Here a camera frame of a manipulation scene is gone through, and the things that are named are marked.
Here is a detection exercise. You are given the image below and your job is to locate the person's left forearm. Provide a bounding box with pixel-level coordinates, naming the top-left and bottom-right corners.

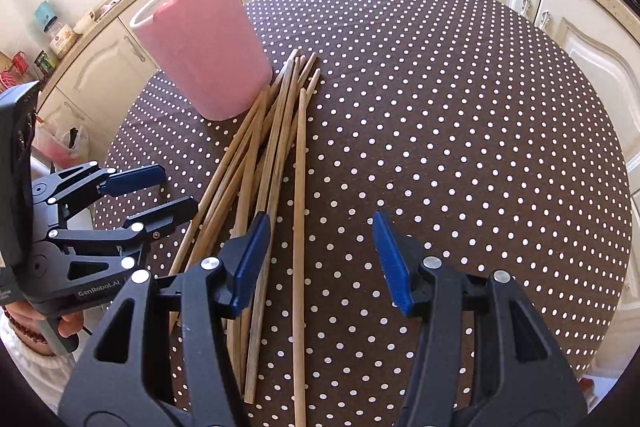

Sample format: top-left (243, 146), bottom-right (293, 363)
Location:
top-left (0, 314), bottom-right (78, 408)

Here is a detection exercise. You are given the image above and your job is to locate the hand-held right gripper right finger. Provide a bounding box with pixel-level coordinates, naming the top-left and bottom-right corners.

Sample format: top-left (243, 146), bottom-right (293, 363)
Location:
top-left (371, 210), bottom-right (587, 427)

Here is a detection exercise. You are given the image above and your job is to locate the brown polka dot tablecloth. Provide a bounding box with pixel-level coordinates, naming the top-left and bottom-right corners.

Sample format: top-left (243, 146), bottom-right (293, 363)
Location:
top-left (92, 0), bottom-right (633, 427)

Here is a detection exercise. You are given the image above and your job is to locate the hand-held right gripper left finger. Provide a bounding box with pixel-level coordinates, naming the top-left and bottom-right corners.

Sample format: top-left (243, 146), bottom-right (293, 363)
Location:
top-left (56, 211), bottom-right (272, 427)

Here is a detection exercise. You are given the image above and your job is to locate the red wire rack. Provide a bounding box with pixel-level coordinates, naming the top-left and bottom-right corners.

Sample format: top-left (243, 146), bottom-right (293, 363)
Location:
top-left (0, 51), bottom-right (32, 90)

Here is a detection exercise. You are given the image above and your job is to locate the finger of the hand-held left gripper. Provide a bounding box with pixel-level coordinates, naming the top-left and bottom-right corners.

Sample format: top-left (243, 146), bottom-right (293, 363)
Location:
top-left (31, 161), bottom-right (167, 229)
top-left (46, 196), bottom-right (200, 269)

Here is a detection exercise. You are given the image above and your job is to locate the group of wooden chopsticks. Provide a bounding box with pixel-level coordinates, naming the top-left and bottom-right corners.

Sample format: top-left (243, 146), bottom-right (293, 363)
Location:
top-left (167, 49), bottom-right (322, 427)

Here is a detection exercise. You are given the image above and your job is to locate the translucent plastic bag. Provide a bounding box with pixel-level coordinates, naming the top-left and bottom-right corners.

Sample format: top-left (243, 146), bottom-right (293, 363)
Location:
top-left (32, 114), bottom-right (92, 168)

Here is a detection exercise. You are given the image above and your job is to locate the clear plastic labelled jar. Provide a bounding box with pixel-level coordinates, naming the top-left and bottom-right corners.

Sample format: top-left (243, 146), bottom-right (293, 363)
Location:
top-left (49, 23), bottom-right (80, 58)

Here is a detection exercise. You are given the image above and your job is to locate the pink utensil holder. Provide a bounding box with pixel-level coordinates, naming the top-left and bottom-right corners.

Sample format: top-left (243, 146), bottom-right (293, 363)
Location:
top-left (129, 0), bottom-right (273, 122)

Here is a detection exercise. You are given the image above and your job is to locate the person's left hand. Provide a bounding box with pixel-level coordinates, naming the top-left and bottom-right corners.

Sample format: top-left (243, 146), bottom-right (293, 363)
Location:
top-left (56, 311), bottom-right (86, 339)

